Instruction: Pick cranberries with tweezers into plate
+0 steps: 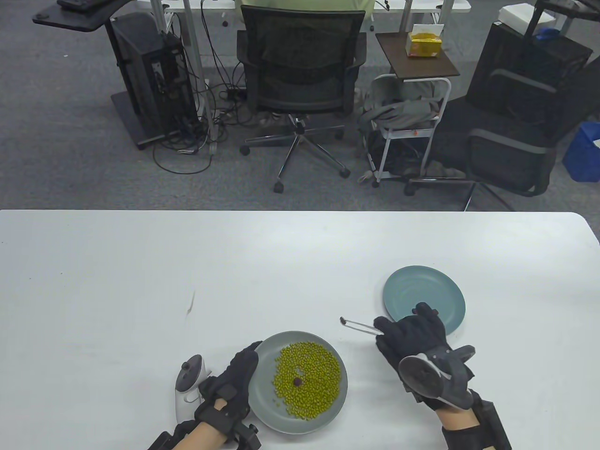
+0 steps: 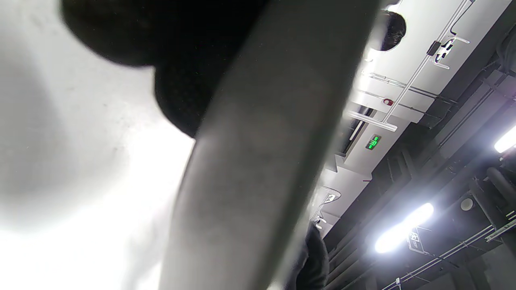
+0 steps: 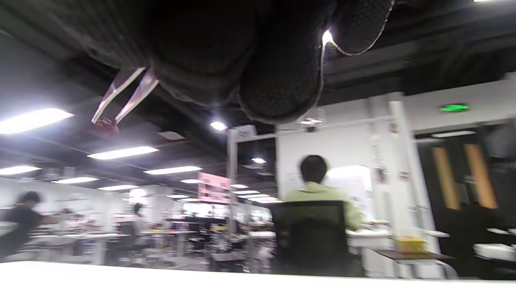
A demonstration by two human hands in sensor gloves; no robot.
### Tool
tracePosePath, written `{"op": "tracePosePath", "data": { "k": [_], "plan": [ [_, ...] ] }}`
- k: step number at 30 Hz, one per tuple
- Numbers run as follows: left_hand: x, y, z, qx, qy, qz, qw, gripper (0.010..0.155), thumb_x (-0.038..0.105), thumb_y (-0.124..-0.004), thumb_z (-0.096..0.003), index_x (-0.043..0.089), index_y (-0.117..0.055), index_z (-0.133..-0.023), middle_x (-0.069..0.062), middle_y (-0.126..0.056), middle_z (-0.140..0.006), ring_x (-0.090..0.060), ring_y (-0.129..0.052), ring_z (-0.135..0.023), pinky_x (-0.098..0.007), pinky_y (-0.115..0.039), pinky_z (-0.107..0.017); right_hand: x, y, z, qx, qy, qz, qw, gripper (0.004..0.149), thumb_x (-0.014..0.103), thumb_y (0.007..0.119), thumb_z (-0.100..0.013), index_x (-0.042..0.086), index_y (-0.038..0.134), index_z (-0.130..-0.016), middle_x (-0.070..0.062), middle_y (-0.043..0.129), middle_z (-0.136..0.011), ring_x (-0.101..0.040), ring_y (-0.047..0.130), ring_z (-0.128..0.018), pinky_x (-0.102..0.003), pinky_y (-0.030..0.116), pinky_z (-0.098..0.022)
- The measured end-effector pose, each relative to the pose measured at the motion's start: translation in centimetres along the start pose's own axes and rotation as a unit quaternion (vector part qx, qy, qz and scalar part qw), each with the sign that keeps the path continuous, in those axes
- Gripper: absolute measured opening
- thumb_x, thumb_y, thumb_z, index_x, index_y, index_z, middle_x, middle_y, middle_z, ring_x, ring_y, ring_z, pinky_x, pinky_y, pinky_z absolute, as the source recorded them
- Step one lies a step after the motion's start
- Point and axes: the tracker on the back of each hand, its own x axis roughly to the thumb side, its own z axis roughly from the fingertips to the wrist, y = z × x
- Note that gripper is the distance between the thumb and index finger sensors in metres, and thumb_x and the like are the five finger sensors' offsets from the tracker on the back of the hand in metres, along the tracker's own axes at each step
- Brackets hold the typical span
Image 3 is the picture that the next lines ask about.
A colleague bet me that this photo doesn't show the person's right hand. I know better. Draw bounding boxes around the person's right hand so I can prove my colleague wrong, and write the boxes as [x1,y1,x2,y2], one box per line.
[48,0,395,124]

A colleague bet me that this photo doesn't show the metal tweezers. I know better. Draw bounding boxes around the metal tweezers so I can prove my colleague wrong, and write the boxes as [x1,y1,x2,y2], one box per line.
[92,66,160,125]

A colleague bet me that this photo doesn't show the dark red dried cranberry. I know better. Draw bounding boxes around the dark red dried cranberry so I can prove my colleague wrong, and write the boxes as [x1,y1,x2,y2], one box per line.
[94,117,120,137]

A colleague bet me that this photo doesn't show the pink hanging sign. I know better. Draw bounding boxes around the pink hanging sign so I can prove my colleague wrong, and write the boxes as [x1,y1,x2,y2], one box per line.
[198,172,231,205]

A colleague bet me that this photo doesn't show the row of ceiling light panels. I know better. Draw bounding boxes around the row of ceiling light panels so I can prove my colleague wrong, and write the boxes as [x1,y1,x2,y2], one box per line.
[0,108,283,204]

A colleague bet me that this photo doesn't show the black mesh office chair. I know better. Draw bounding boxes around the black mesh office chair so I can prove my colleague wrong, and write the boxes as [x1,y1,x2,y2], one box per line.
[269,200,352,278]

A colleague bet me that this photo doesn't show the green exit sign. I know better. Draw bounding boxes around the green exit sign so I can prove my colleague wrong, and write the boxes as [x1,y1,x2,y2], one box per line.
[439,103,471,113]

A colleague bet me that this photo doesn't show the dark glass double door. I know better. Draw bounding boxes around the dark glass double door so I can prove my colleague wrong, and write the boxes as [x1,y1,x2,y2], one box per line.
[414,121,516,278]

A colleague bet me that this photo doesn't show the yellow tissue box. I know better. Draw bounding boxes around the yellow tissue box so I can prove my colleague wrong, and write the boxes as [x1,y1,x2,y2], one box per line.
[394,235,428,255]

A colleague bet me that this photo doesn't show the brown side table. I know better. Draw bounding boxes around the brown side table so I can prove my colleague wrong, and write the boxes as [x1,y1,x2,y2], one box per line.
[374,249,457,263]

